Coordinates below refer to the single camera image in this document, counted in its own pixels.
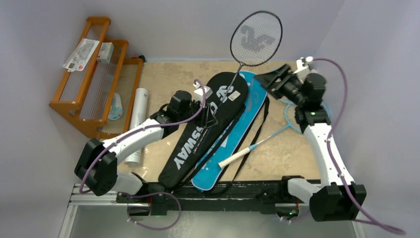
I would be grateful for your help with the white shuttlecock tube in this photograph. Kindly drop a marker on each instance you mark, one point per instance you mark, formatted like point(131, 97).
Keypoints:
point(137, 118)

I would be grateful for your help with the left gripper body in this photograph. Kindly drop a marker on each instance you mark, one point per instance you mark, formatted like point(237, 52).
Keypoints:
point(196, 106)

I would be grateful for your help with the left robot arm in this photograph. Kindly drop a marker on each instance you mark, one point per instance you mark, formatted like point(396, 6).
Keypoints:
point(98, 162)

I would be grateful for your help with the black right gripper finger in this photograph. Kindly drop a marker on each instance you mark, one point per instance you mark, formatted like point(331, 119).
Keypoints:
point(289, 87)
point(272, 82)

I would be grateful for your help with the white plastic package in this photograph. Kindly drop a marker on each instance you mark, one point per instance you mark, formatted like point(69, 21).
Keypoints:
point(81, 55)

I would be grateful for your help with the blue racket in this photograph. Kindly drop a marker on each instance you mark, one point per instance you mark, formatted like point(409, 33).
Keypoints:
point(248, 149)

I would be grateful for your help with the blue racket bag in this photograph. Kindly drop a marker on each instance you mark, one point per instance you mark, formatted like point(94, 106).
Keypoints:
point(229, 142)

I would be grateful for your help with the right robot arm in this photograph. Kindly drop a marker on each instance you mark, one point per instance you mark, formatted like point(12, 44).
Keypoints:
point(337, 197)

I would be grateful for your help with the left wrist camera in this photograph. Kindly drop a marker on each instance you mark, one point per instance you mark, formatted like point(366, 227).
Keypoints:
point(199, 93)

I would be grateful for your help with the black Crossway racket bag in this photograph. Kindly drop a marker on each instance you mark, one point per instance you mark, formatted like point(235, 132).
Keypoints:
point(229, 93)

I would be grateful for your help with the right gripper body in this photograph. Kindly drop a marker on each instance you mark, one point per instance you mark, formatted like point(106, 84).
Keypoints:
point(277, 82)

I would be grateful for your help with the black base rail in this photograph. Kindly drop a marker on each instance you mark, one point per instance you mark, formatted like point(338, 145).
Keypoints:
point(263, 196)

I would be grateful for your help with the wooden shelf rack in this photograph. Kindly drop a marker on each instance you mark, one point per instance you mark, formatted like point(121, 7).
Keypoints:
point(84, 98)

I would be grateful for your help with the small white green box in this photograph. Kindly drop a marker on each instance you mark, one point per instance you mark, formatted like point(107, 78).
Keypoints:
point(105, 53)

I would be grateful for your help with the blue white wipes pack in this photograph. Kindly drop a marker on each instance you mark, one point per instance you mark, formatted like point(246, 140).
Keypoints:
point(116, 110)

